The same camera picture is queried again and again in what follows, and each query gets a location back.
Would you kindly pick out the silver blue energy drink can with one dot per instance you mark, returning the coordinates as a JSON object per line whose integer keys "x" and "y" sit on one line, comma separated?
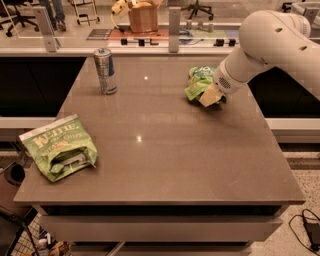
{"x": 105, "y": 70}

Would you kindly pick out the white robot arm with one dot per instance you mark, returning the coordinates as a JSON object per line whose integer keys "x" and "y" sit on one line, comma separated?
{"x": 268, "y": 39}

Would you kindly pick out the left metal glass bracket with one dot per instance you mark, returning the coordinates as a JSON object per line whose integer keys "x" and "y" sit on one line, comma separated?
{"x": 46, "y": 29}

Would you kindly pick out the middle metal glass bracket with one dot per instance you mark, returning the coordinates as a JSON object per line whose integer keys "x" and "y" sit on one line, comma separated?
{"x": 174, "y": 27}

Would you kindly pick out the black office chair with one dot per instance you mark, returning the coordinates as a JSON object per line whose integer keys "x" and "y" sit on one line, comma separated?
{"x": 196, "y": 7}
{"x": 9, "y": 10}

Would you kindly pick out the metal cart frame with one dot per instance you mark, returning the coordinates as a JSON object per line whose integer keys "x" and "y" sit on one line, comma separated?
{"x": 85, "y": 11}

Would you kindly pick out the brown cardboard box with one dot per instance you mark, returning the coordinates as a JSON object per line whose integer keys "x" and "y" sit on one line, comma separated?
{"x": 143, "y": 17}

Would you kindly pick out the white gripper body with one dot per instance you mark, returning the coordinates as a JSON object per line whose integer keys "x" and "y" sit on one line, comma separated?
{"x": 226, "y": 82}

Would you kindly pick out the green jalapeno kettle chip bag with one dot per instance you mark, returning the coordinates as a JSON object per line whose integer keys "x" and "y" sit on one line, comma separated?
{"x": 60, "y": 148}

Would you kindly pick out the metal glass bracket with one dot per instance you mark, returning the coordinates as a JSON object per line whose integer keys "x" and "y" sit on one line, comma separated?
{"x": 311, "y": 13}
{"x": 174, "y": 27}
{"x": 46, "y": 29}

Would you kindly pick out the black power adapter with cable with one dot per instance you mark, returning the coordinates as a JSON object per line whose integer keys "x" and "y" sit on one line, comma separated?
{"x": 311, "y": 224}

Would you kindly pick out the right metal glass bracket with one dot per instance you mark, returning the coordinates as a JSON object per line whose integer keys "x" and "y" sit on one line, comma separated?
{"x": 311, "y": 13}

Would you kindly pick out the black office chair middle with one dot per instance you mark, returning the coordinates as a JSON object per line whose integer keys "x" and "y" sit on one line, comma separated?
{"x": 196, "y": 7}

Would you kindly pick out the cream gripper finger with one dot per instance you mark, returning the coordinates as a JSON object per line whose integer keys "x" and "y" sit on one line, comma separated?
{"x": 211, "y": 95}

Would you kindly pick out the green rice chip bag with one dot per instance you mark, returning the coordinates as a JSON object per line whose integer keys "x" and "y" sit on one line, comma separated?
{"x": 200, "y": 78}

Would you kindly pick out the black office chair left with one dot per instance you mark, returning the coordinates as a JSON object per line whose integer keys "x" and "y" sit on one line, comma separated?
{"x": 9, "y": 10}

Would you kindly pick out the table drawer front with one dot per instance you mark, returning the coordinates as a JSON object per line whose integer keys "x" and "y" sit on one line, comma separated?
{"x": 160, "y": 228}

